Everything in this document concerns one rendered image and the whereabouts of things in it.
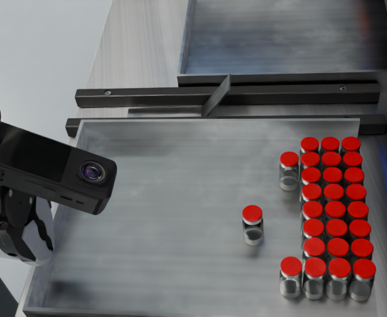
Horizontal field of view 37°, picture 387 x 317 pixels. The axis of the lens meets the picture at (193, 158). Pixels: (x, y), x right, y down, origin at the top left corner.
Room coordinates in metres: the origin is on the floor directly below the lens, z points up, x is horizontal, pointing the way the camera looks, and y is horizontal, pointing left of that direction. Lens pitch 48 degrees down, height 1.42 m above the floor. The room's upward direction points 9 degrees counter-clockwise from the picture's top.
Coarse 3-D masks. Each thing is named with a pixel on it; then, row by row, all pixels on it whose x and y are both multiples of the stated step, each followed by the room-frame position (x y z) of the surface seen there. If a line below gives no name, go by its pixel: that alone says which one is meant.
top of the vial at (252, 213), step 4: (244, 208) 0.36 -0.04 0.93; (248, 208) 0.36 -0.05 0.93; (252, 208) 0.35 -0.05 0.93; (256, 208) 0.35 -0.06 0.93; (260, 208) 0.35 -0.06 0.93; (244, 212) 0.35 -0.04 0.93; (248, 212) 0.35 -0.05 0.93; (252, 212) 0.35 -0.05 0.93; (256, 212) 0.35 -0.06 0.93; (260, 212) 0.35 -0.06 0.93; (244, 216) 0.35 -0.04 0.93; (248, 216) 0.35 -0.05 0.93; (252, 216) 0.34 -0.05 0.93; (256, 216) 0.34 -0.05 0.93; (260, 216) 0.34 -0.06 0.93; (248, 220) 0.34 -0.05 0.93; (252, 220) 0.34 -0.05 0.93; (256, 220) 0.34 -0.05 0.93
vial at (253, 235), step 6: (246, 222) 0.34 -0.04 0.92; (258, 222) 0.34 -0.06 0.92; (246, 228) 0.34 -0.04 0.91; (252, 228) 0.34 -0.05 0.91; (258, 228) 0.34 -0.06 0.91; (246, 234) 0.34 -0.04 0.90; (252, 234) 0.34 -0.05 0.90; (258, 234) 0.34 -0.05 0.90; (246, 240) 0.34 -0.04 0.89; (252, 240) 0.34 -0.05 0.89; (258, 240) 0.34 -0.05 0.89
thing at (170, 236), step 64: (128, 128) 0.52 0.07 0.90; (192, 128) 0.51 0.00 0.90; (256, 128) 0.49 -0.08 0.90; (320, 128) 0.47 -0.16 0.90; (128, 192) 0.44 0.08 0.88; (192, 192) 0.42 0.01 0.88; (256, 192) 0.41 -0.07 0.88; (64, 256) 0.36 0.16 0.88; (128, 256) 0.35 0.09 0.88; (192, 256) 0.34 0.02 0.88; (256, 256) 0.33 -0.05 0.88
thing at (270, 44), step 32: (192, 0) 0.77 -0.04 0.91; (224, 0) 0.80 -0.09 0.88; (256, 0) 0.79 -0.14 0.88; (288, 0) 0.77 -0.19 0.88; (320, 0) 0.76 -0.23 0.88; (352, 0) 0.75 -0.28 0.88; (192, 32) 0.73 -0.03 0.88; (224, 32) 0.72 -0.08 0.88; (256, 32) 0.70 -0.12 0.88; (288, 32) 0.69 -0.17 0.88; (320, 32) 0.68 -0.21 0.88; (352, 32) 0.67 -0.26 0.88; (384, 32) 0.66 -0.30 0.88; (192, 64) 0.65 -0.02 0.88; (224, 64) 0.64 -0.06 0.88; (256, 64) 0.63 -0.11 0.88; (288, 64) 0.62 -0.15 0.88; (320, 64) 0.61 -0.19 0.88; (352, 64) 0.60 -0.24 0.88; (384, 64) 0.59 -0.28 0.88
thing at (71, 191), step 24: (0, 144) 0.33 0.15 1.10; (24, 144) 0.34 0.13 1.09; (48, 144) 0.34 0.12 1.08; (0, 168) 0.31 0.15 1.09; (24, 168) 0.31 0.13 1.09; (48, 168) 0.32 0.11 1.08; (72, 168) 0.32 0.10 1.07; (96, 168) 0.32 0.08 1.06; (48, 192) 0.30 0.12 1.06; (72, 192) 0.30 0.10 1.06; (96, 192) 0.30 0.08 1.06
